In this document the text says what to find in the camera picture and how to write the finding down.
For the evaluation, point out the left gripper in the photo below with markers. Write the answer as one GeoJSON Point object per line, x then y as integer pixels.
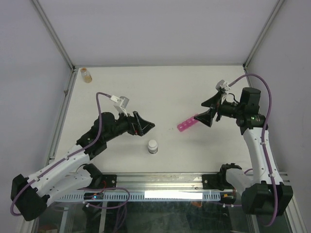
{"type": "Point", "coordinates": [144, 126]}

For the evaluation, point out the aluminium frame post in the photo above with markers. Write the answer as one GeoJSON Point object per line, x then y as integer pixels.
{"type": "Point", "coordinates": [52, 33]}
{"type": "Point", "coordinates": [267, 25]}

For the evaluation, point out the left aluminium frame post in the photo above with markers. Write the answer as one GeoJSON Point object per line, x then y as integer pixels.
{"type": "Point", "coordinates": [52, 33]}

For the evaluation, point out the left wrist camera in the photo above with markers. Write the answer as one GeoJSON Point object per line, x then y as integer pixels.
{"type": "Point", "coordinates": [120, 104]}

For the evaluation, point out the slotted cable duct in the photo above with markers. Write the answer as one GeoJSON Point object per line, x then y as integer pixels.
{"type": "Point", "coordinates": [141, 196]}

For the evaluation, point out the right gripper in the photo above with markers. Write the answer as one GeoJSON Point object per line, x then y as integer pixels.
{"type": "Point", "coordinates": [217, 100]}

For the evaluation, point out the right aluminium frame post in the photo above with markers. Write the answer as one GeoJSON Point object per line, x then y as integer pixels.
{"type": "Point", "coordinates": [267, 25]}

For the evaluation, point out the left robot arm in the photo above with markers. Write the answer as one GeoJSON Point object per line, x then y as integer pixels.
{"type": "Point", "coordinates": [31, 195]}

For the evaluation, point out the aluminium mounting rail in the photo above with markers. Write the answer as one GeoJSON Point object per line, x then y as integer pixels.
{"type": "Point", "coordinates": [158, 180]}

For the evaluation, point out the white pill bottle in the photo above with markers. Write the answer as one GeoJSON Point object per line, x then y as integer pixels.
{"type": "Point", "coordinates": [152, 146]}

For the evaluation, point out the pink weekly pill organizer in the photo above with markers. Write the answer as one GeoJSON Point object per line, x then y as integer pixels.
{"type": "Point", "coordinates": [187, 123]}

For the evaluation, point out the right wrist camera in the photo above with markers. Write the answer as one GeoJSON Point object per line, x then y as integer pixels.
{"type": "Point", "coordinates": [223, 86]}

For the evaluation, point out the small amber bottle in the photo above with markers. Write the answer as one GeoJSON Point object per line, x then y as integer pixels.
{"type": "Point", "coordinates": [86, 75]}

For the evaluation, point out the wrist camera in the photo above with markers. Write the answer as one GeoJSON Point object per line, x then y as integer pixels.
{"type": "Point", "coordinates": [223, 86]}
{"type": "Point", "coordinates": [120, 104]}

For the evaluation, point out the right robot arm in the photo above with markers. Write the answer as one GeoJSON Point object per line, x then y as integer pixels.
{"type": "Point", "coordinates": [265, 193]}

